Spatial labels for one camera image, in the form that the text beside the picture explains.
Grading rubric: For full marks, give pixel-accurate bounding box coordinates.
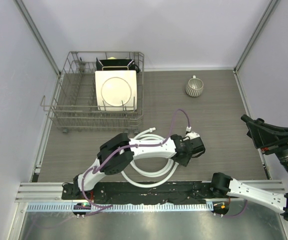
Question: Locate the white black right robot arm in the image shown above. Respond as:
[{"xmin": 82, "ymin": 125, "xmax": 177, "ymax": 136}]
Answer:
[{"xmin": 210, "ymin": 114, "xmax": 288, "ymax": 221}]

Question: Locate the grey wire dish rack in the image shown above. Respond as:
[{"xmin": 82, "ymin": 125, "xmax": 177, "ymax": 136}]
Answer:
[{"xmin": 40, "ymin": 51, "xmax": 144, "ymax": 133}]

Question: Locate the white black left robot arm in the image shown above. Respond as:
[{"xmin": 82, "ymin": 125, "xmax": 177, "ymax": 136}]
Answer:
[{"xmin": 72, "ymin": 132, "xmax": 206, "ymax": 197}]

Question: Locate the black square dish in rack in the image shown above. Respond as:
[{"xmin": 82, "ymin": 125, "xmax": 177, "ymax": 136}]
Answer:
[{"xmin": 96, "ymin": 58, "xmax": 141, "ymax": 73}]

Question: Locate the black elbow hose fitting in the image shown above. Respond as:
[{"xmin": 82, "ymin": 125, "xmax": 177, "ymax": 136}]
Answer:
[{"xmin": 256, "ymin": 118, "xmax": 265, "ymax": 125}]

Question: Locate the white slotted cable duct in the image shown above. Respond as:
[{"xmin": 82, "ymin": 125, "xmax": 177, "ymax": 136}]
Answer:
[{"xmin": 26, "ymin": 202, "xmax": 213, "ymax": 213}]

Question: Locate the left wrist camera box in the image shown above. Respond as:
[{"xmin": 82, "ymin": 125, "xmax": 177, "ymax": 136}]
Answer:
[{"xmin": 185, "ymin": 126, "xmax": 200, "ymax": 140}]

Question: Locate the white square plate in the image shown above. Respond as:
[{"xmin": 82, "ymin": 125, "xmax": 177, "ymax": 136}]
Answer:
[{"xmin": 95, "ymin": 70, "xmax": 137, "ymax": 112}]

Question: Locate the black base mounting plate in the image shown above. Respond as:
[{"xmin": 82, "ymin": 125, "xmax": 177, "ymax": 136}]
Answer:
[{"xmin": 61, "ymin": 180, "xmax": 242, "ymax": 205}]

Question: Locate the grey ribbed ceramic mug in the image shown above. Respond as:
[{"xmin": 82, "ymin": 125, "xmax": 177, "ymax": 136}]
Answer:
[{"xmin": 185, "ymin": 75, "xmax": 204, "ymax": 98}]

